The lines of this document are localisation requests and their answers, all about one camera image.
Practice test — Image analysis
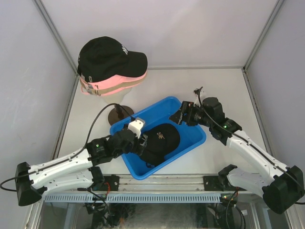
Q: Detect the left black camera cable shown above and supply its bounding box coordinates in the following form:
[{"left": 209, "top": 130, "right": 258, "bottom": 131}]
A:
[{"left": 0, "top": 103, "right": 133, "bottom": 191}]

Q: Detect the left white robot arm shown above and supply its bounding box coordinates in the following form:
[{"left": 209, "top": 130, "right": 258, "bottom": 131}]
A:
[{"left": 15, "top": 129, "right": 148, "bottom": 206}]

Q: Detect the perforated grey cable duct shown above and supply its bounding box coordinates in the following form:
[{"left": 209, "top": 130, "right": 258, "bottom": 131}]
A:
[{"left": 44, "top": 193, "right": 222, "bottom": 203}]

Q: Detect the beige mannequin head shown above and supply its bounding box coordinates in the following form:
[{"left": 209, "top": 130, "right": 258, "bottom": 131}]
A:
[{"left": 102, "top": 88, "right": 132, "bottom": 104}]

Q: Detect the aluminium mounting rail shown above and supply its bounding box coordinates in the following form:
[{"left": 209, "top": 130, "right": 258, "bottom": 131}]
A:
[{"left": 41, "top": 173, "right": 270, "bottom": 192}]

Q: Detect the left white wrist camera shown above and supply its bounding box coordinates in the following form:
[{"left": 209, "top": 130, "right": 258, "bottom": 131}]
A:
[{"left": 127, "top": 117, "right": 145, "bottom": 138}]

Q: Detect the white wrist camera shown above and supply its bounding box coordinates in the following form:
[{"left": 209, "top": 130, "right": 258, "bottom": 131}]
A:
[
  {"left": 193, "top": 86, "right": 206, "bottom": 106},
  {"left": 127, "top": 117, "right": 145, "bottom": 138}
]

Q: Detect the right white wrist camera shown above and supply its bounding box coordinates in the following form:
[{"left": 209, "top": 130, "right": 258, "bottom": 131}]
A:
[{"left": 193, "top": 86, "right": 206, "bottom": 106}]

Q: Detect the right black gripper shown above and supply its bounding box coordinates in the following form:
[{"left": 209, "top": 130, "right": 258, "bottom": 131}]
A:
[{"left": 169, "top": 101, "right": 213, "bottom": 128}]

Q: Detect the beige cap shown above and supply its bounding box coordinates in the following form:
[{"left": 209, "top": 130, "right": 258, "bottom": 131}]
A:
[{"left": 80, "top": 77, "right": 146, "bottom": 92}]

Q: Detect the dark cap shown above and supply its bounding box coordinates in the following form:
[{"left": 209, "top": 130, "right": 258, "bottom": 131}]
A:
[{"left": 77, "top": 36, "right": 148, "bottom": 83}]

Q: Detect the black mounting plate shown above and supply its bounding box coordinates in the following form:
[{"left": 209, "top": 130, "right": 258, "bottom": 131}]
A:
[
  {"left": 203, "top": 175, "right": 236, "bottom": 191},
  {"left": 93, "top": 175, "right": 120, "bottom": 191}
]

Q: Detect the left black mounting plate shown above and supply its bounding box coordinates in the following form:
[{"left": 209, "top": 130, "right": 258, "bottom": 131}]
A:
[{"left": 93, "top": 175, "right": 120, "bottom": 191}]

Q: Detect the pink baseball cap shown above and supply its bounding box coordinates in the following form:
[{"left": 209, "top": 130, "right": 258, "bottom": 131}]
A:
[{"left": 81, "top": 87, "right": 128, "bottom": 96}]

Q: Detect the dark round wooden stand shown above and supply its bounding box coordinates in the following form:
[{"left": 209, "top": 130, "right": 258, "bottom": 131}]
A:
[{"left": 108, "top": 105, "right": 134, "bottom": 125}]

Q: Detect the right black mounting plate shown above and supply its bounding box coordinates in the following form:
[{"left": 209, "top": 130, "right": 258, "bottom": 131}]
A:
[{"left": 203, "top": 175, "right": 236, "bottom": 191}]

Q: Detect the blue plastic bin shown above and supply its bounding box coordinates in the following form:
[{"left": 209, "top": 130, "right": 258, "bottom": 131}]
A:
[{"left": 122, "top": 96, "right": 206, "bottom": 180}]

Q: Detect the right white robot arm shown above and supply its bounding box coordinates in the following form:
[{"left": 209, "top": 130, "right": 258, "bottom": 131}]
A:
[{"left": 170, "top": 97, "right": 305, "bottom": 214}]

